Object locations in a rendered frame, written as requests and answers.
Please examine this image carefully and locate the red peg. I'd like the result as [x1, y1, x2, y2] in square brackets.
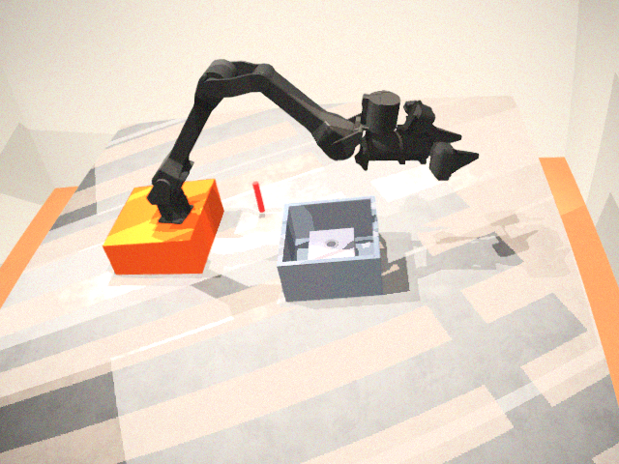
[252, 181, 265, 213]

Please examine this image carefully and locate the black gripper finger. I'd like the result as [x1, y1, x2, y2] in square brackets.
[448, 142, 480, 177]
[428, 124, 462, 144]

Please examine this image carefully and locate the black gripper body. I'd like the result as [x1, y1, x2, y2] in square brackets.
[394, 127, 454, 182]

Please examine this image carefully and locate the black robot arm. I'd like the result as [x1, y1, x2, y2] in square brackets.
[146, 58, 436, 224]

